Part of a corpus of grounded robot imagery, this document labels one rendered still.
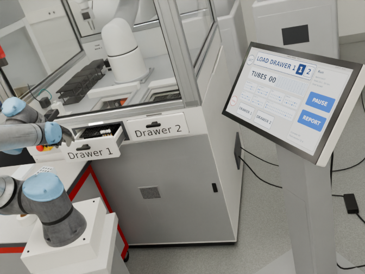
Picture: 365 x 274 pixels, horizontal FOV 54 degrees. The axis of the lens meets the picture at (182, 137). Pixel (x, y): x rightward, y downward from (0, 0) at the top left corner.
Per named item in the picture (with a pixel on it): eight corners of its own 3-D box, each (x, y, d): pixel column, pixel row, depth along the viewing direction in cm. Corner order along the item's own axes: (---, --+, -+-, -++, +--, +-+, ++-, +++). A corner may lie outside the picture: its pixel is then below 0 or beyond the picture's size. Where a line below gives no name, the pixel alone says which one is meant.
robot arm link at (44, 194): (61, 222, 118) (44, 190, 111) (27, 223, 122) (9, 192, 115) (78, 198, 128) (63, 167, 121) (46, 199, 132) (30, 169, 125)
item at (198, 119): (208, 132, 170) (201, 106, 163) (30, 155, 200) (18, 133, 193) (226, 61, 249) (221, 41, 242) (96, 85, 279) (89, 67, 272)
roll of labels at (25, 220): (19, 229, 151) (14, 222, 149) (23, 218, 157) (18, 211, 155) (35, 223, 151) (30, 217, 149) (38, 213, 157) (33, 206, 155)
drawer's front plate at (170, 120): (188, 134, 171) (182, 113, 165) (133, 141, 179) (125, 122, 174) (189, 132, 172) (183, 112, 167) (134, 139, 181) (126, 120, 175)
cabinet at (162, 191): (240, 250, 208) (210, 132, 170) (86, 254, 238) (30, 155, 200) (247, 155, 287) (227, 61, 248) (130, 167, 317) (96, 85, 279)
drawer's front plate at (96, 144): (119, 156, 169) (111, 137, 164) (67, 162, 178) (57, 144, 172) (120, 154, 171) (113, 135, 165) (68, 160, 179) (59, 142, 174)
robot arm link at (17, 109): (-4, 117, 125) (2, 95, 129) (18, 130, 135) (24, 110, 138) (14, 114, 123) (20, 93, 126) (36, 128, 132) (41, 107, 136)
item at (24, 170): (23, 180, 187) (21, 178, 186) (9, 181, 189) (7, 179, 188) (35, 165, 197) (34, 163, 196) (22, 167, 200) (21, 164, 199)
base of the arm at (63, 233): (85, 240, 123) (74, 218, 118) (42, 252, 122) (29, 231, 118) (88, 211, 136) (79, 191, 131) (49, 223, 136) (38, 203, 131)
